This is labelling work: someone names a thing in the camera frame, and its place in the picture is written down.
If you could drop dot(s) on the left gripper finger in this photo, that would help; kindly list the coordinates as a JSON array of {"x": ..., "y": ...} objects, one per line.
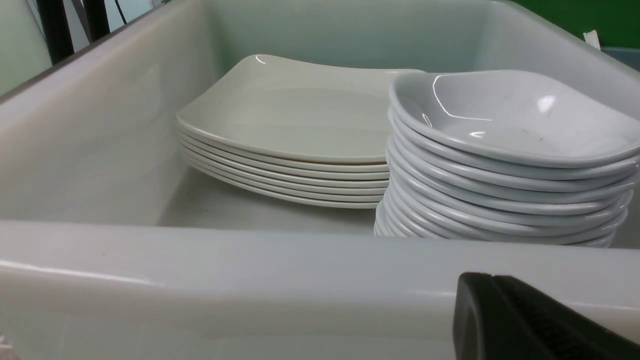
[{"x": 499, "y": 317}]

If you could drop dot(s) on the white rectangular rice plate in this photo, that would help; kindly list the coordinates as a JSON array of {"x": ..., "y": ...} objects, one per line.
[{"x": 299, "y": 111}]

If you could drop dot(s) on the stack of grey-white bowls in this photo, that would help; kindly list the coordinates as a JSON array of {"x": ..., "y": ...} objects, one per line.
[{"x": 506, "y": 156}]

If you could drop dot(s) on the stack of white plates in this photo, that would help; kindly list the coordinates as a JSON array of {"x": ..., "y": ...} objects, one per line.
[{"x": 308, "y": 183}]

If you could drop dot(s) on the teal plastic bin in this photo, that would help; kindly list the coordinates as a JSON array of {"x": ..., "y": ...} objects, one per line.
[{"x": 627, "y": 56}]

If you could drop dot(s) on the upright white spoon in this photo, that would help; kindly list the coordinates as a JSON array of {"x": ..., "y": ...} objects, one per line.
[{"x": 592, "y": 38}]

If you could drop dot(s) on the green cloth backdrop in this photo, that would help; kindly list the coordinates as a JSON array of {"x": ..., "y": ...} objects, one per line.
[{"x": 617, "y": 22}]

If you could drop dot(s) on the large white plastic bin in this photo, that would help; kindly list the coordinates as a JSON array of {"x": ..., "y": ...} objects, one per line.
[{"x": 113, "y": 249}]

